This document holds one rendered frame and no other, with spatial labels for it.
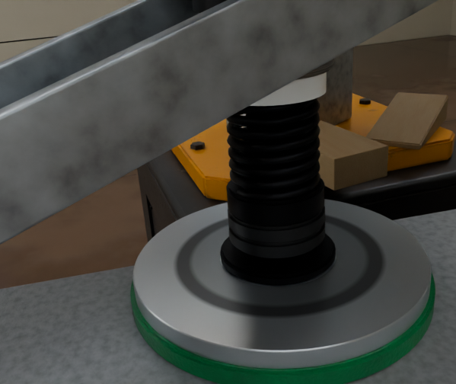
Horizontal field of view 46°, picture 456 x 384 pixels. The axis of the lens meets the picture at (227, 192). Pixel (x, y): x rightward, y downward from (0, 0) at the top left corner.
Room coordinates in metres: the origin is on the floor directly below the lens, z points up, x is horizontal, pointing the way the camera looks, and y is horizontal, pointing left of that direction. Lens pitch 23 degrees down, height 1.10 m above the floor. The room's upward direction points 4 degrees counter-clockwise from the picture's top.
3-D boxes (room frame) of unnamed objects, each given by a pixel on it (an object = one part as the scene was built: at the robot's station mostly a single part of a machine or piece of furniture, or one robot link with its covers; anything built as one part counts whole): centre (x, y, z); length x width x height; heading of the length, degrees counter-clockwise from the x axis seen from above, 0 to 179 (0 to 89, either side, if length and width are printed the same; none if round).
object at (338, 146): (0.82, -0.16, 0.81); 0.20 x 0.10 x 0.05; 24
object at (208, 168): (1.08, -0.14, 0.76); 0.49 x 0.49 x 0.05; 16
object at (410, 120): (0.97, -0.35, 0.80); 0.20 x 0.10 x 0.05; 146
